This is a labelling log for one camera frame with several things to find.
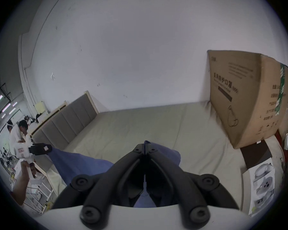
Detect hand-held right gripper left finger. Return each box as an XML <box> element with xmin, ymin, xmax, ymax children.
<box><xmin>47</xmin><ymin>142</ymin><xmax>147</xmax><ymax>225</ymax></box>

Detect person's left hand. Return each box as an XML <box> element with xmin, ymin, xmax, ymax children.
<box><xmin>20</xmin><ymin>161</ymin><xmax>37</xmax><ymax>180</ymax></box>

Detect dark blue shirt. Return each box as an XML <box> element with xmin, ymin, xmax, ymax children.
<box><xmin>49</xmin><ymin>140</ymin><xmax>181</xmax><ymax>208</ymax></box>

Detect flat black box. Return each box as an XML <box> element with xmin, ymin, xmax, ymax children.
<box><xmin>240</xmin><ymin>139</ymin><xmax>273</xmax><ymax>169</ymax></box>

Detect person's left forearm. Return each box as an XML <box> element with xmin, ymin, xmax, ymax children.
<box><xmin>11</xmin><ymin>175</ymin><xmax>30</xmax><ymax>206</ymax></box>

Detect bed with pale green sheet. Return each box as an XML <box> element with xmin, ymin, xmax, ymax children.
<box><xmin>29</xmin><ymin>101</ymin><xmax>251</xmax><ymax>213</ymax></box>

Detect grey padded headboard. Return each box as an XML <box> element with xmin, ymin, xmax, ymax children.
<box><xmin>31</xmin><ymin>91</ymin><xmax>99</xmax><ymax>151</ymax></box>

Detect white printed product box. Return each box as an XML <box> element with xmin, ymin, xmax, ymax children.
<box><xmin>242</xmin><ymin>162</ymin><xmax>276</xmax><ymax>217</ymax></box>

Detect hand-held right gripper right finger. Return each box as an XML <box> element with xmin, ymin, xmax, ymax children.
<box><xmin>145</xmin><ymin>142</ymin><xmax>240</xmax><ymax>225</ymax></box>

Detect white metal rack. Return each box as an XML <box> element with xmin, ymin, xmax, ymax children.
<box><xmin>25</xmin><ymin>173</ymin><xmax>55</xmax><ymax>214</ymax></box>

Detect large brown cardboard carton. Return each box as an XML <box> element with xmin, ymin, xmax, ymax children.
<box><xmin>207</xmin><ymin>50</ymin><xmax>288</xmax><ymax>149</ymax></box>

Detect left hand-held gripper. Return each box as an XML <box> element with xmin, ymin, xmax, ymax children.
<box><xmin>13</xmin><ymin>138</ymin><xmax>54</xmax><ymax>180</ymax></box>

